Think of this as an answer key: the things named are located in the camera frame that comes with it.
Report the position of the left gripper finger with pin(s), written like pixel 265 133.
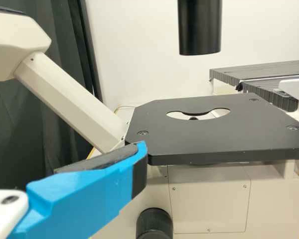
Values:
pixel 84 189

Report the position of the cream microscope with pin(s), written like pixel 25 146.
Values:
pixel 214 142

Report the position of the short black platform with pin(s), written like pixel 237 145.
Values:
pixel 251 72

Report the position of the long black platform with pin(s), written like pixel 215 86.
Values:
pixel 266 95

